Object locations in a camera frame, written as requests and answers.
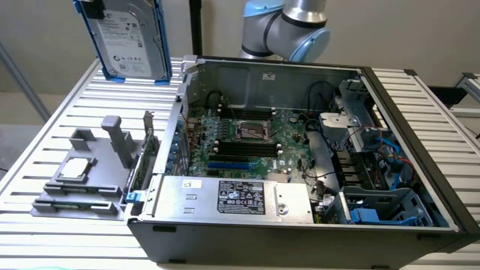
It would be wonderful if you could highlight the metal disk bay cage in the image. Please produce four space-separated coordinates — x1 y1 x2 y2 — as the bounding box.
325 186 432 226

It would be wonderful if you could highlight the CPU socket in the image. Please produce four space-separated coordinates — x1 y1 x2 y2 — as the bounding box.
232 120 273 141

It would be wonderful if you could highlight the black RAM slot bank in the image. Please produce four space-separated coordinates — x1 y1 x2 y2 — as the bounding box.
219 104 277 120
216 139 280 158

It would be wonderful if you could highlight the green motherboard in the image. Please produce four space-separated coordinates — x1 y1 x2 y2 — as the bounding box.
185 108 320 181

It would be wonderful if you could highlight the blue expansion slot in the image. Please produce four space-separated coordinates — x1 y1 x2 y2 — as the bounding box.
207 161 251 172

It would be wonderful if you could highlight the open black PC case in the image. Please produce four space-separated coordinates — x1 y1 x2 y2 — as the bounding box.
127 55 480 264

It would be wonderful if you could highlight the silver power supply unit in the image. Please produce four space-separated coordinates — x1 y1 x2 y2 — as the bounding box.
152 175 315 224

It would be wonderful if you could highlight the green graphics card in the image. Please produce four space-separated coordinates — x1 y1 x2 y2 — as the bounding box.
128 110 161 194

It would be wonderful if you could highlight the grey drive cage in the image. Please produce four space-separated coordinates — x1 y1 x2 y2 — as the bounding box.
317 79 391 152

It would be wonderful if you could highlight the blue case latch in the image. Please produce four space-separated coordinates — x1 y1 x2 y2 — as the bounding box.
125 190 144 204

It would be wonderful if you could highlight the black vertical pole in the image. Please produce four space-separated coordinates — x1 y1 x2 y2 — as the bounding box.
188 0 204 56

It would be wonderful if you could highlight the grey parts rack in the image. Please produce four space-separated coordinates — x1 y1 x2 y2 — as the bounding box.
31 114 148 222

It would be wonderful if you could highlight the silver CPU chip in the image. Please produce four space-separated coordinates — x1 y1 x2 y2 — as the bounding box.
61 159 93 178

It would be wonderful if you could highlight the green RAM stick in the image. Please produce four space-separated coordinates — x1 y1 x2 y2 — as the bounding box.
59 186 103 195
48 204 91 212

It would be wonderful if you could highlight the black loop cable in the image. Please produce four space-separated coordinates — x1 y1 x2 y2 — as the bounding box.
307 80 337 113

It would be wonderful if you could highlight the blue data wire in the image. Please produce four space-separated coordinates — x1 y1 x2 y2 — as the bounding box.
376 134 409 192

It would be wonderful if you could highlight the hard disk in blue bracket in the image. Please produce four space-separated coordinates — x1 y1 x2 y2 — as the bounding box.
72 0 172 86

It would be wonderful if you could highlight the red data wire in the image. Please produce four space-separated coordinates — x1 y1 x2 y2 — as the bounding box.
397 157 417 172

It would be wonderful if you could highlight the aluminium frame rail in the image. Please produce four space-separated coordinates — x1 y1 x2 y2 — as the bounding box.
448 72 480 118

